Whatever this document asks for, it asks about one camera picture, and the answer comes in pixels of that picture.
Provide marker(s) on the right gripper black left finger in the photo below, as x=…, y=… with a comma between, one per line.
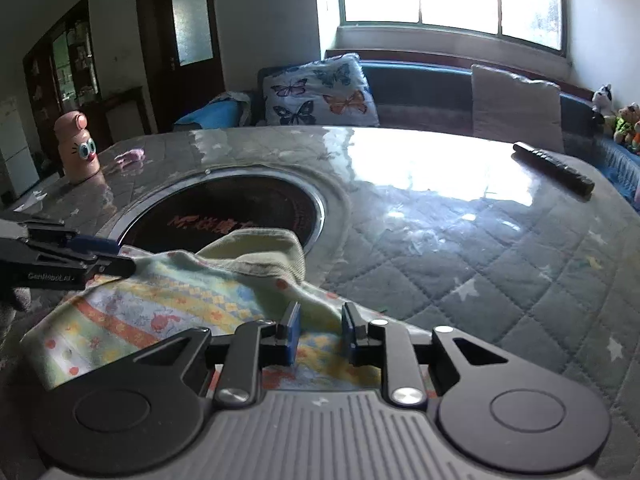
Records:
x=253, y=346

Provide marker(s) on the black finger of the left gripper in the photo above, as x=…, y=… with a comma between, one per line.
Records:
x=86, y=244
x=105, y=264

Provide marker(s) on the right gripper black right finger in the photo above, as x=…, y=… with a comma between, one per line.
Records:
x=393, y=349

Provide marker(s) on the colourful patterned children's garment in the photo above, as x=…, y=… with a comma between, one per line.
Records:
x=245, y=275

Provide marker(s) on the white refrigerator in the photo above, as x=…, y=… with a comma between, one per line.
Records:
x=18, y=171

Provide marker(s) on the pink cartoon face bottle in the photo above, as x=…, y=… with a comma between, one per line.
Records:
x=76, y=147

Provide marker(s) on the small pink toy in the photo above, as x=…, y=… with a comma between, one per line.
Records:
x=130, y=157

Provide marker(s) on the dark wooden cabinet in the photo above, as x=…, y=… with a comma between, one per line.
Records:
x=61, y=76

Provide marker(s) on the dark wooden door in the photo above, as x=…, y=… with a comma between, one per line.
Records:
x=181, y=56

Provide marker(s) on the black remote control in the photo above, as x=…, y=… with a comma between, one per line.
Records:
x=553, y=168

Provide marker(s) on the blue sofa bench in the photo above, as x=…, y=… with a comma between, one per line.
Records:
x=415, y=93

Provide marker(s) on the butterfly print pillow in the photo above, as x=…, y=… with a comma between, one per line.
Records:
x=332, y=92

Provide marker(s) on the beige square cushion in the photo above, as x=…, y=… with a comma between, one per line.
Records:
x=508, y=107

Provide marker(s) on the colourful plush toys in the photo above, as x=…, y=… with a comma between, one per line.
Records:
x=626, y=131

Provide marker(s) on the black white plush toy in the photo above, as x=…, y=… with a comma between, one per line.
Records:
x=602, y=104

